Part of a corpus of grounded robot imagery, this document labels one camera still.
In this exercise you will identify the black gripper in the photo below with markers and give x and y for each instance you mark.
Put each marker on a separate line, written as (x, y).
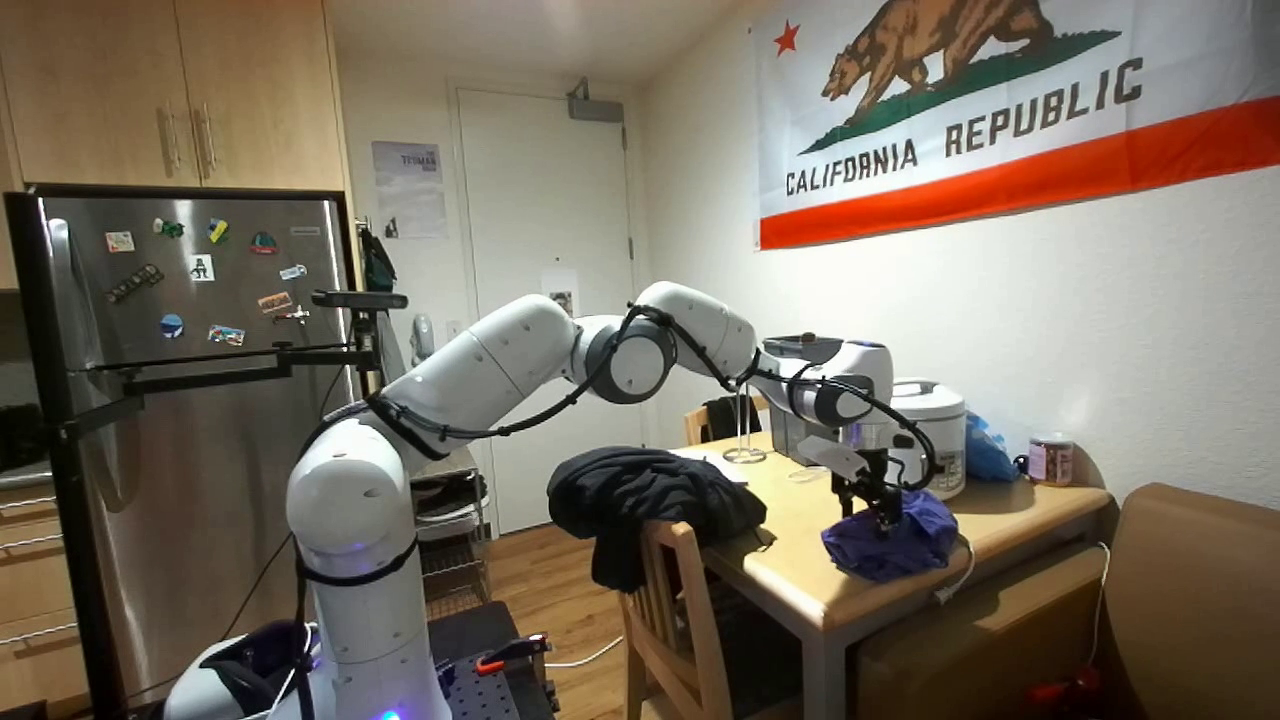
(871, 477)

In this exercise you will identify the blue shirt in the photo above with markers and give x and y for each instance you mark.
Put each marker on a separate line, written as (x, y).
(895, 551)

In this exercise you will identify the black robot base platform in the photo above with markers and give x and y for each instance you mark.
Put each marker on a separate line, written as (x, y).
(495, 692)

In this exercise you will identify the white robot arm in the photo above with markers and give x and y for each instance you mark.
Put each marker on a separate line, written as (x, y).
(482, 366)

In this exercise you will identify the light wooden table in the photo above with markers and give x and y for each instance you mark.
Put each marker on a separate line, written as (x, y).
(802, 562)

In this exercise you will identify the white rice cooker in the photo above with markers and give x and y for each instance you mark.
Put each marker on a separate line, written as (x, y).
(935, 413)

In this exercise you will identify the light blue cloth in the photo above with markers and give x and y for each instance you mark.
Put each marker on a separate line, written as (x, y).
(991, 455)

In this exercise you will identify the pink jar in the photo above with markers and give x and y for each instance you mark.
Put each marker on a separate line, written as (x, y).
(1050, 462)

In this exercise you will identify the dark grey hooded garment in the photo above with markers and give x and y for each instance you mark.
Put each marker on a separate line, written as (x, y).
(643, 503)

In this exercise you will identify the red floor item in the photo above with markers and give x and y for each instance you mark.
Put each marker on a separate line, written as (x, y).
(1067, 692)

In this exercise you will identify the brown couch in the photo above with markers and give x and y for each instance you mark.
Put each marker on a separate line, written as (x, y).
(1200, 602)

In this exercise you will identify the California Republic flag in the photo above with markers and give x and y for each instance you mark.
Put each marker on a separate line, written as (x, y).
(1015, 160)

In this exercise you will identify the metal shelf rack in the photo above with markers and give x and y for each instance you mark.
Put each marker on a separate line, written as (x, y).
(453, 523)

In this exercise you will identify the white door with closer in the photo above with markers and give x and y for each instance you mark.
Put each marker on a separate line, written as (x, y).
(533, 241)

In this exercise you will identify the grey door closer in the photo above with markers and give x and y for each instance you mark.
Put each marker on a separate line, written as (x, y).
(595, 102)

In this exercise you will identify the dark hanging garment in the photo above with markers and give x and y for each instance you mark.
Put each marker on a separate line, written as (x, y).
(379, 263)

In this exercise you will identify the light blue fridge magnet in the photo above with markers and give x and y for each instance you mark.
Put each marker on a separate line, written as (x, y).
(292, 272)

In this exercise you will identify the tan fridge magnet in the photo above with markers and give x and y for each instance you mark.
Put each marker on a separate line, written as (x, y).
(277, 301)

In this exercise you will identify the dark red fridge magnet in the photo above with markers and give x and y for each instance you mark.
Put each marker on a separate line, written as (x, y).
(267, 241)

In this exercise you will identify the wide pale fridge magnet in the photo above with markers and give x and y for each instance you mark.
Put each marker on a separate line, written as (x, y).
(227, 337)

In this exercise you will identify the stainless steel fridge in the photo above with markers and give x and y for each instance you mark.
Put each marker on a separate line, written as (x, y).
(203, 504)

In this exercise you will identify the yellow fridge magnet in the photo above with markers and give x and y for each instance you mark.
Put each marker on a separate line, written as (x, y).
(217, 229)

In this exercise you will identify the white square fridge magnet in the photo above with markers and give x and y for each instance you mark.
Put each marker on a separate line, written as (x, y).
(203, 270)

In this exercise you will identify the round blue fridge magnet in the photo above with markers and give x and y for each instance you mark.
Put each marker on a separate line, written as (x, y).
(174, 325)

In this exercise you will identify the green fridge magnet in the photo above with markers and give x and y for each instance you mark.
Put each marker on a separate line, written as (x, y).
(169, 229)

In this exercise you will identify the long dark fridge magnet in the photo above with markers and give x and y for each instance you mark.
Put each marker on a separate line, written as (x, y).
(139, 285)

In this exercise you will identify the pale rectangular fridge magnet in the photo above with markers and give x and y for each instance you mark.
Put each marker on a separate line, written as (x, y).
(120, 241)

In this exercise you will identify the wooden drawer cabinet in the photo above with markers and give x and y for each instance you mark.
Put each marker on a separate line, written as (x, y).
(34, 602)

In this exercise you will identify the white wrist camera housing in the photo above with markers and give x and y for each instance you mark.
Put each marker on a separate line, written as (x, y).
(831, 458)

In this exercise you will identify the black stereo camera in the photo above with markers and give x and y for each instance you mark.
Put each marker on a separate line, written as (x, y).
(363, 301)

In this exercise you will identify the white wall paper notice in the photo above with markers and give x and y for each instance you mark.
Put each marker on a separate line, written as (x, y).
(406, 187)

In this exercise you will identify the wooden wall cabinet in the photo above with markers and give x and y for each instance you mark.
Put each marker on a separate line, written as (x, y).
(135, 94)

